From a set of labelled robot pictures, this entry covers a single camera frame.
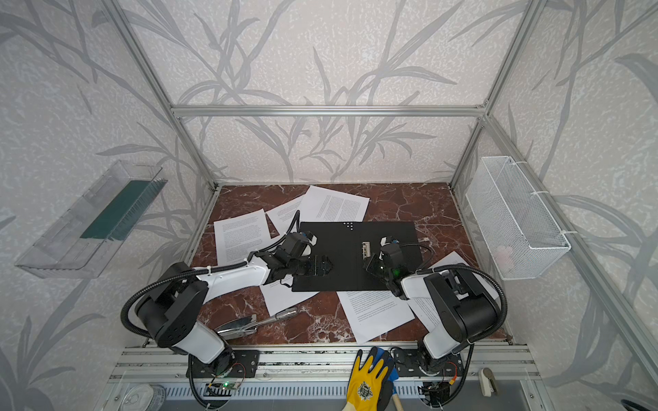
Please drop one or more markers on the green circuit board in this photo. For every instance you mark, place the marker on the green circuit board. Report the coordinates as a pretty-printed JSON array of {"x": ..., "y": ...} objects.
[{"x": 222, "y": 389}]

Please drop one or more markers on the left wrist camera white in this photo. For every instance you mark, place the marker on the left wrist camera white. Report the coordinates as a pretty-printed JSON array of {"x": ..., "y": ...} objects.
[{"x": 308, "y": 240}]

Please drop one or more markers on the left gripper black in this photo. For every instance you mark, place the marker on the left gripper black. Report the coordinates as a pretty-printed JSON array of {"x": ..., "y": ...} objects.
[{"x": 316, "y": 264}]

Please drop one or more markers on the blue folder black inside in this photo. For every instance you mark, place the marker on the blue folder black inside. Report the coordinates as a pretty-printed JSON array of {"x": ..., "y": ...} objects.
[{"x": 348, "y": 245}]

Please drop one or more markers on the small beige device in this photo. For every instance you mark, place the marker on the small beige device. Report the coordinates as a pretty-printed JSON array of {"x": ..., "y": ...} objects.
[{"x": 488, "y": 383}]

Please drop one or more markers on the aluminium frame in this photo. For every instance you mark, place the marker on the aluminium frame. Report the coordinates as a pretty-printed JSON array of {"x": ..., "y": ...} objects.
[{"x": 620, "y": 312}]

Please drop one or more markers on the paper sheet back top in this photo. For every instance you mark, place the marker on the paper sheet back top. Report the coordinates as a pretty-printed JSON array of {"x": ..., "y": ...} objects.
[{"x": 325, "y": 205}]

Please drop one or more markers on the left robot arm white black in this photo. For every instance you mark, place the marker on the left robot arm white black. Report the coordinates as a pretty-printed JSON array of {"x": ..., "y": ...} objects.
[{"x": 167, "y": 310}]

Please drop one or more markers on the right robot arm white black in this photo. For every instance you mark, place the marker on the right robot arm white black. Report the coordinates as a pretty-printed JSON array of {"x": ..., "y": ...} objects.
[{"x": 470, "y": 304}]

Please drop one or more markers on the clear plastic tray green base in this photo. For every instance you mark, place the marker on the clear plastic tray green base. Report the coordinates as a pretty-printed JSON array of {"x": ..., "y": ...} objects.
[{"x": 83, "y": 241}]

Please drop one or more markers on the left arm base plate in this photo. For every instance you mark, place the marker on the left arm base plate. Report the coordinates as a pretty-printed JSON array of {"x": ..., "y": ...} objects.
[{"x": 238, "y": 363}]

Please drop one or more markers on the white wire mesh basket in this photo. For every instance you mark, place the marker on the white wire mesh basket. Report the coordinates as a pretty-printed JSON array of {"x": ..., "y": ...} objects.
[{"x": 520, "y": 232}]

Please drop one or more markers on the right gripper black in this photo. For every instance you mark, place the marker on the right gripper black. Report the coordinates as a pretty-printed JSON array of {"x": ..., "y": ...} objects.
[{"x": 374, "y": 265}]

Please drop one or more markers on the yellow blue work glove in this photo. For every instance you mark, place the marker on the yellow blue work glove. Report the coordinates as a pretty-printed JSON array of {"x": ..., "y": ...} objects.
[{"x": 370, "y": 387}]

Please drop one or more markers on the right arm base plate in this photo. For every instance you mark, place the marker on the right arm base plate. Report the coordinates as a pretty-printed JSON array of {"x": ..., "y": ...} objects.
[{"x": 419, "y": 363}]

